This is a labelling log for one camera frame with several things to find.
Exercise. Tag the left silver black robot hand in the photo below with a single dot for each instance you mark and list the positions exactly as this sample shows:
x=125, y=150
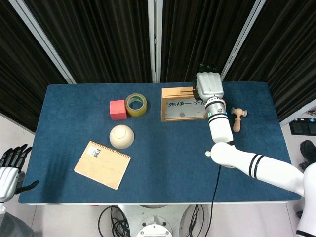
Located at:
x=8, y=180

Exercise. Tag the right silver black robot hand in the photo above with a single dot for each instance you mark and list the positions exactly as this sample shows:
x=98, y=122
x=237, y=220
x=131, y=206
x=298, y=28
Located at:
x=209, y=85

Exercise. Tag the white grey robot base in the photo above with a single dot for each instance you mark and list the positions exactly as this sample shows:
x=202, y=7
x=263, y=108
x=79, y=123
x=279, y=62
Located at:
x=153, y=222

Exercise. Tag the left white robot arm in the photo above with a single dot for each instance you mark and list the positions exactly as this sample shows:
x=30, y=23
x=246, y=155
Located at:
x=2, y=207

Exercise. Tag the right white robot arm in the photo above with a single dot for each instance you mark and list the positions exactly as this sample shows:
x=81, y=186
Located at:
x=222, y=128

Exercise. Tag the wooden toy hammer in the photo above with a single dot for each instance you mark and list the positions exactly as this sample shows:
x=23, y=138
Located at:
x=237, y=123

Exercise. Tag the dark grey fabric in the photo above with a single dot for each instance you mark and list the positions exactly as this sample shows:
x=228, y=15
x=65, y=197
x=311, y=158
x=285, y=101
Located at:
x=14, y=227

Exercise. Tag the black pleated curtain panel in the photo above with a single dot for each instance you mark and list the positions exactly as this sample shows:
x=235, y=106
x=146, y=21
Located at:
x=19, y=74
x=98, y=37
x=284, y=49
x=197, y=29

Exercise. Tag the yellow packing tape roll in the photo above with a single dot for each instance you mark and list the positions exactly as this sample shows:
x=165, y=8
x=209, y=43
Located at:
x=142, y=111

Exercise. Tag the blue table mat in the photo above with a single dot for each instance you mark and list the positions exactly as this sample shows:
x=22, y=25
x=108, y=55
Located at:
x=160, y=160

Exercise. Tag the beige spiral notebook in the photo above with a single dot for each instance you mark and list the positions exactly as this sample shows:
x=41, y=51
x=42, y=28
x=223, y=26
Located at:
x=102, y=166

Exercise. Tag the red foam cube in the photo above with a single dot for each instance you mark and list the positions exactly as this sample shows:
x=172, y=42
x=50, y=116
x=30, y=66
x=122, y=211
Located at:
x=118, y=109

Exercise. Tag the cream upturned bowl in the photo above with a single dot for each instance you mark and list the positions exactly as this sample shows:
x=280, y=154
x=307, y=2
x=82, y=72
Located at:
x=122, y=137

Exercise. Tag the black chair caster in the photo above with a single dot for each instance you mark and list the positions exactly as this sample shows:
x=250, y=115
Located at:
x=298, y=214
x=303, y=166

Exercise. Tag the wooden framed coin bank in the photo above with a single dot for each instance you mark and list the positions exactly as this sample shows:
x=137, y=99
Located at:
x=172, y=93

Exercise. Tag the white partition post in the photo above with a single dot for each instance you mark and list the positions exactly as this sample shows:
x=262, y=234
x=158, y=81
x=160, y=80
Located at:
x=151, y=37
x=243, y=37
x=44, y=42
x=296, y=113

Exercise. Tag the white table frame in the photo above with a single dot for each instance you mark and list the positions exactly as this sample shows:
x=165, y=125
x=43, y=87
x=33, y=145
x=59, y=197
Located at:
x=148, y=204

